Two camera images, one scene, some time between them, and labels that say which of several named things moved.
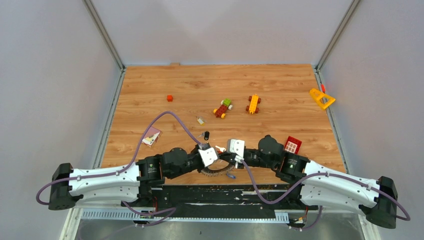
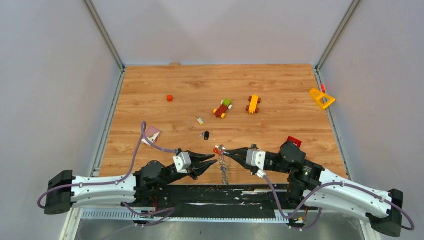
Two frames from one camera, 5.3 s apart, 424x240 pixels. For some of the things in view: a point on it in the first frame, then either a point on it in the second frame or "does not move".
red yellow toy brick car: (220, 111) does not move
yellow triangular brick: (318, 95) does not move
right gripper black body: (252, 159) → (273, 166)
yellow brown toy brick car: (254, 100) does not move
